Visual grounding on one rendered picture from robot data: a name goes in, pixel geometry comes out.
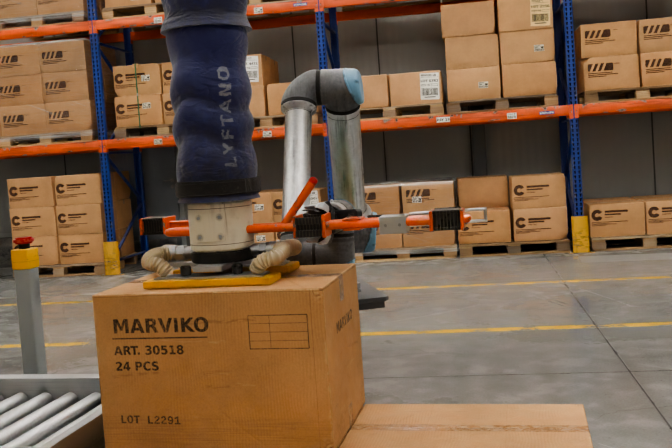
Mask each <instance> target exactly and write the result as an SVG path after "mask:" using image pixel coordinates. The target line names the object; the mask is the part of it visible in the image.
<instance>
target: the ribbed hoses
mask: <svg viewBox="0 0 672 448"><path fill-rule="evenodd" d="M273 244H274V245H273ZM272 245H273V249H272V250H270V251H269V252H268V251H266V252H265V253H264V252H263V253H262V254H261V255H257V257H256V258H254V261H252V262H251V264H250V266H249V270H250V271H251V272H252V273H253V274H261V273H264V271H266V269H267V268H269V267H271V266H275V265H278V264H280V263H282V262H283V261H284V260H285V259H286V258H288V257H290V256H295V255H298V254H299V253H300V252H301V251H302V244H301V242H300V241H299V240H297V239H287V240H282V241H277V242H276V243H274V242H273V243H272ZM272 245H271V247H272ZM167 246H175V245H173V244H168V245H163V246H162V247H156V248H153V249H151V250H149V251H147V252H146V253H145V254H144V255H143V257H142V258H141V265H142V266H143V268H145V269H147V270H148V271H151V272H152V271H153V272H155V273H157V274H158V275H159V276H161V277H166V276H167V275H168V274H169V273H170V272H171V271H172V270H173V267H172V266H170V264H168V262H167V261H169V259H170V261H171V260H172V255H171V257H170V251H169V248H168V247H167Z"/></svg>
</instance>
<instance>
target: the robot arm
mask: <svg viewBox="0 0 672 448"><path fill-rule="evenodd" d="M363 103H364V91H363V83H362V78H361V75H360V72H359V71H358V70H357V69H354V68H343V69H321V70H317V69H314V70H310V71H307V72H305V73H303V74H301V75H300V76H298V77H297V78H296V79H294V80H293V81H292V82H291V84H290V85H289V86H288V87H287V89H286V90H285V92H284V94H283V96H282V100H281V112H282V113H283V114H284V115H285V139H284V169H283V198H282V220H283V218H284V217H285V215H286V214H287V212H288V211H289V209H290V208H291V206H292V205H293V203H294V202H295V200H296V199H297V197H298V196H299V194H300V193H301V191H302V190H303V188H304V187H305V185H306V183H307V182H308V180H309V179H310V178H311V133H312V115H314V114H315V113H316V111H317V106H320V105H325V109H326V113H327V124H328V135H329V146H330V157H331V168H332V180H333V191H334V200H333V199H331V200H330V202H329V201H324V202H320V203H318V204H317V205H310V194H309V196H308V197H307V199H306V200H305V202H304V203H303V205H302V206H301V208H300V209H299V211H298V212H297V214H296V215H298V214H303V215H310V214H325V213H328V212H330V213H331V220H337V219H344V218H346V217H357V216H365V218H367V215H377V213H376V212H371V208H370V206H369V205H368V204H366V203H365V187H364V171H363V155H362V139H361V123H360V105H361V104H363ZM342 230H343V229H333V230H332V234H331V235H329V236H327V237H325V238H323V237H322V236H321V237H305V238H297V240H299V241H300V242H301V244H302V251H301V252H300V253H299V254H298V255H295V256H290V257H288V258H286V259H287V260H290V261H299V264H300V265H325V264H351V263H355V259H356V258H355V253H367V252H373V251H374V250H375V246H376V228H364V229H362V230H353V231H342Z"/></svg>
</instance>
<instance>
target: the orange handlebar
mask: <svg viewBox="0 0 672 448"><path fill-rule="evenodd" d="M471 219H472V217H471V215H470V214H468V213H464V223H468V222H470V221H471ZM280 223H281V222H275V223H255V224H253V225H248V226H247V227H246V231H247V233H268V232H290V231H293V222H291V223H281V224H280ZM169 224H170V228H168V229H166V230H165V235H166V236H167V237H182V236H190V234H189V221H188V220H179V221H170V222H169ZM379 224H380V223H379V217H377V218H365V216H357V217H346V218H344V219H337V220H329V221H326V224H325V226H326V230H333V229H343V230H342V231H353V230H362V229H364V228H376V227H379ZM406 224H407V226H419V225H429V215H418V216H408V217H407V218H406Z"/></svg>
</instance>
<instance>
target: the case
mask: <svg viewBox="0 0 672 448"><path fill-rule="evenodd" d="M158 276H159V275H158V274H157V273H153V274H150V275H147V276H145V277H142V278H139V279H136V280H133V281H131V282H128V283H125V284H122V285H120V286H117V287H114V288H111V289H108V290H106V291H103V292H100V293H97V294H95V295H93V296H92V299H93V311H94V323H95V334H96V346H97V358H98V370H99V381H100V393H101V405H102V417H103V428H104V440H105V448H338V446H339V445H340V443H341V441H342V440H343V438H344V436H345V435H346V433H347V431H348V430H349V428H350V426H351V425H352V423H353V421H354V420H355V418H356V416H357V415H358V413H359V411H360V410H361V408H362V406H363V405H364V403H365V392H364V377H363V362H362V348H361V333H360V318H359V304H358V289H357V274H356V264H355V263H351V264H325V265H300V267H299V268H298V269H296V270H294V271H293V272H291V273H281V279H279V280H277V281H276V282H274V283H272V284H271V285H260V286H229V287H198V288H167V289H144V288H143V282H144V281H147V280H150V279H152V278H155V277H158Z"/></svg>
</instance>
